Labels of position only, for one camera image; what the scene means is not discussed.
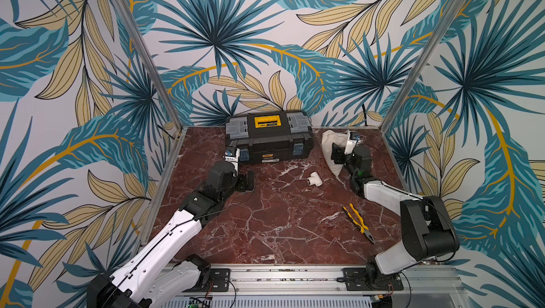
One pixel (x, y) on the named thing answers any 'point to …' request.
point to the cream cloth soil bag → (328, 138)
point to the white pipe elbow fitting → (314, 179)
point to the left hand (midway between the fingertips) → (241, 171)
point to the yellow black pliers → (361, 226)
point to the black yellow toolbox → (270, 137)
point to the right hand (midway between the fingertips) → (326, 145)
